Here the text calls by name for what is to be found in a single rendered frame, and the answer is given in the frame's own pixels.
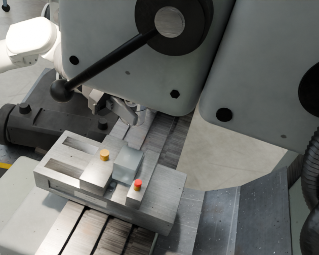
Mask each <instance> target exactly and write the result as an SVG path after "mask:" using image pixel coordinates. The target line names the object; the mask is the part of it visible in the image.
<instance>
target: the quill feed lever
mask: <svg viewBox="0 0 319 255"><path fill-rule="evenodd" d="M213 15H214V7H213V1H212V0H137V1H136V5H135V23H136V27H137V29H138V32H139V34H137V35H136V36H134V37H133V38H131V39H130V40H128V41H127V42H125V43H124V44H122V45H121V46H119V47H118V48H117V49H115V50H114V51H112V52H111V53H109V54H108V55H106V56H105V57H103V58H102V59H100V60H99V61H97V62H96V63H94V64H93V65H91V66H90V67H88V68H87V69H85V70H84V71H82V72H81V73H79V74H78V75H76V76H75V77H73V78H72V79H70V80H69V81H67V80H65V79H57V80H55V81H54V82H52V84H51V85H50V88H49V93H50V96H51V98H52V99H53V100H54V101H56V102H58V103H67V102H69V101H70V100H71V99H72V98H73V96H74V89H76V88H77V87H79V86H80V85H82V84H84V83H85V82H86V81H88V80H90V79H91V78H93V77H94V76H96V75H98V74H99V73H101V72H102V71H104V70H105V69H107V68H109V67H110V66H112V65H113V64H115V63H117V62H118V61H120V60H121V59H123V58H124V57H126V56H128V55H129V54H131V53H133V52H134V51H136V50H137V49H139V48H141V47H142V46H144V45H145V44H148V45H149V46H150V47H151V48H152V49H154V50H155V51H157V52H159V53H161V54H164V55H168V56H182V55H186V54H189V53H191V52H193V51H194V50H196V49H197V48H198V47H199V46H200V45H201V44H202V43H203V41H204V40H205V38H206V36H207V34H208V32H209V29H210V26H211V24H212V21H213Z"/></svg>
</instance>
